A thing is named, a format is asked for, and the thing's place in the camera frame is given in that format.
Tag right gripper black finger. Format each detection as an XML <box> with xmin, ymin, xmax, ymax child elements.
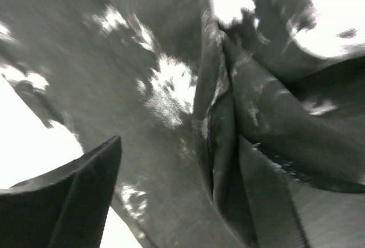
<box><xmin>1</xmin><ymin>136</ymin><xmax>121</xmax><ymax>248</ymax></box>

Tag black white splattered trousers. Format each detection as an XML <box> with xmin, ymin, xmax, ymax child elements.
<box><xmin>1</xmin><ymin>0</ymin><xmax>364</xmax><ymax>247</ymax></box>

